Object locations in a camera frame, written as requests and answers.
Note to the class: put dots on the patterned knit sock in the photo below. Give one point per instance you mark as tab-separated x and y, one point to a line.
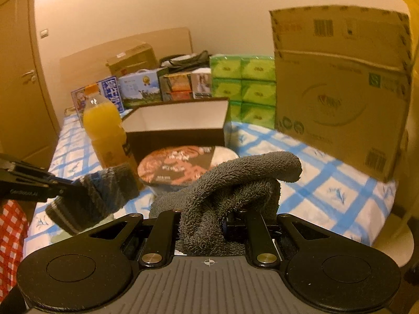
98	196

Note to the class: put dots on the large cardboard box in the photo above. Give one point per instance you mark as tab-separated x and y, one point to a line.
337	104

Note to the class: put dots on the white fan stand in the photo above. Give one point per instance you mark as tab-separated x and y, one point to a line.
392	242

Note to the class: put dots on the white photo box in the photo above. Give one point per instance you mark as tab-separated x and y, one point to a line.
202	83

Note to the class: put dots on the green tissue pack bundle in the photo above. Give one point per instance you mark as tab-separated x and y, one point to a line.
242	88

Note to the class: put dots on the brown cardboard box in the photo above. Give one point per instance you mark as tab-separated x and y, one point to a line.
131	59
173	140

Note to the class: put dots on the blue checked bed sheet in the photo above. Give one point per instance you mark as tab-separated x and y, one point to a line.
327	183

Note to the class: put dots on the instant noodle bowl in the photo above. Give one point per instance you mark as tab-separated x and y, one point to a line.
173	166

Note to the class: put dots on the orange printed box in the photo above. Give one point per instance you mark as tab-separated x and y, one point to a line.
176	81

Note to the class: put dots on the wooden door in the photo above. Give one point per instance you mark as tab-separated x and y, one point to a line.
19	104

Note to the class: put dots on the white light switch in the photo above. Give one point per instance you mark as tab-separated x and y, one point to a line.
43	33

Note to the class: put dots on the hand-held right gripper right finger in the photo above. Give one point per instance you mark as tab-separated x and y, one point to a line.
253	232

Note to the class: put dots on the green white milk carton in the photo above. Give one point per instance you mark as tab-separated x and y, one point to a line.
140	88

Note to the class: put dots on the blue milk carton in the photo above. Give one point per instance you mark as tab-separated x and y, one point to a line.
113	93

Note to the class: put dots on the black bag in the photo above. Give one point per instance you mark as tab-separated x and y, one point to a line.
183	59

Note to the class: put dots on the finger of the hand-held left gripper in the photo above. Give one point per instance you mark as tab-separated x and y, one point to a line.
64	180
57	191

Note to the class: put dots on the grey towel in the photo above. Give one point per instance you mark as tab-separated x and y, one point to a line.
229	183

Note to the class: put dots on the orange juice bottle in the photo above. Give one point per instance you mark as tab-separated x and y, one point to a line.
104	130

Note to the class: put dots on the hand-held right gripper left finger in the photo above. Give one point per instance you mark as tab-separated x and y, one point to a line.
165	229

